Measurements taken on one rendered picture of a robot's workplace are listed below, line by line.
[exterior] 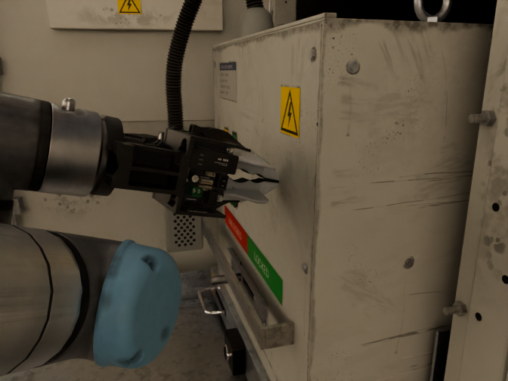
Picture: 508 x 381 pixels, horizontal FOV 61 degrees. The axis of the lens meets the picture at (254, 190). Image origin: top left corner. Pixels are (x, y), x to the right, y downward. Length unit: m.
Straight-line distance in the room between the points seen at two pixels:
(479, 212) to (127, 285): 0.33
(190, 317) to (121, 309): 0.70
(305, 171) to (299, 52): 0.12
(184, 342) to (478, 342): 0.56
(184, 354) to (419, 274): 0.49
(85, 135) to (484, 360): 0.41
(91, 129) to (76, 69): 0.66
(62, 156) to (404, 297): 0.37
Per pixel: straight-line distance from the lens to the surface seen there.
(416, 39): 0.44
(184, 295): 1.01
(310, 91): 0.42
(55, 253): 0.24
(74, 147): 0.36
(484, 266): 0.46
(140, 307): 0.26
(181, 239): 0.85
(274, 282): 0.56
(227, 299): 0.85
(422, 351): 0.57
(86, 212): 1.07
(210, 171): 0.40
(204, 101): 1.00
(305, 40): 0.43
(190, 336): 0.89
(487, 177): 0.45
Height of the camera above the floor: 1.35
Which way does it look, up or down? 16 degrees down
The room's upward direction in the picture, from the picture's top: straight up
